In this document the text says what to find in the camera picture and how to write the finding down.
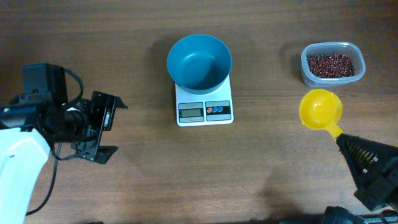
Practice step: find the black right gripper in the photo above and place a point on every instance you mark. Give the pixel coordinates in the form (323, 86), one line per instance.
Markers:
(374, 193)

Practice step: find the yellow plastic measuring scoop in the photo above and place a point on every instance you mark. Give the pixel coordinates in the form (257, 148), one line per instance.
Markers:
(321, 109)

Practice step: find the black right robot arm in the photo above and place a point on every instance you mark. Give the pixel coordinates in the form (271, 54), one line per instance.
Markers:
(340, 215)

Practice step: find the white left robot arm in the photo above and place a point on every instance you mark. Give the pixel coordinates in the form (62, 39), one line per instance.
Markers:
(49, 119)

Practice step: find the white digital kitchen scale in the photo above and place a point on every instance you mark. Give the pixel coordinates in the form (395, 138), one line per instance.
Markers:
(203, 110)

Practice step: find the blue plastic bowl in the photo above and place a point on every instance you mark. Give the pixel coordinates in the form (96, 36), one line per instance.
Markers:
(199, 63)

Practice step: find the red adzuki beans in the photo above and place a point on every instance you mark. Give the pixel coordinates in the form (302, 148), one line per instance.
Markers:
(330, 66)

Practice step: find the clear plastic food container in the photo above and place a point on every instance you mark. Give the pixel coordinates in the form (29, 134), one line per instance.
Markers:
(343, 48)

